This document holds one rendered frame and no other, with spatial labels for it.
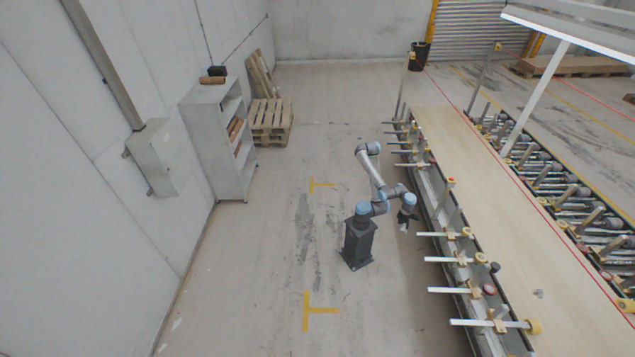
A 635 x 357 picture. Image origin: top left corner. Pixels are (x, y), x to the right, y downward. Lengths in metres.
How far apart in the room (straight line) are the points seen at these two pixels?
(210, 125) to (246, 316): 2.07
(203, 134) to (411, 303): 2.92
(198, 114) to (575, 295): 3.56
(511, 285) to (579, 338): 0.40
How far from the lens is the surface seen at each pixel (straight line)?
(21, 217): 2.03
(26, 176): 2.03
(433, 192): 3.23
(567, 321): 2.46
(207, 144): 3.35
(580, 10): 2.19
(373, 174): 2.19
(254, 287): 3.09
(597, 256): 3.06
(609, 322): 2.63
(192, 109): 3.16
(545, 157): 4.06
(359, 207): 2.50
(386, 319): 2.94
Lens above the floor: 2.70
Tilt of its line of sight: 41 degrees down
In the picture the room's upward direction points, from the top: 2 degrees counter-clockwise
